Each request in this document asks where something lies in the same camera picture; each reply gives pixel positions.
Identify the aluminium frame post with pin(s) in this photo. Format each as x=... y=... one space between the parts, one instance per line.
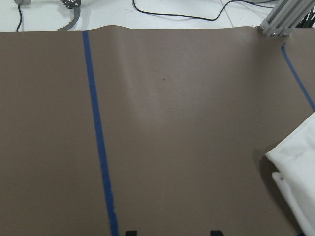
x=284 y=17

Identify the white long-sleeve printed shirt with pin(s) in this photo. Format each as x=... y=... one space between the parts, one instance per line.
x=294 y=157

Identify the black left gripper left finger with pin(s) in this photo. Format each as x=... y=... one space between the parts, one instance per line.
x=131 y=233

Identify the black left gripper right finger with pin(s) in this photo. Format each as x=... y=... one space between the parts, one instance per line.
x=216 y=233

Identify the green handled reacher grabber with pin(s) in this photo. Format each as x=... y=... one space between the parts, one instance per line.
x=75 y=7

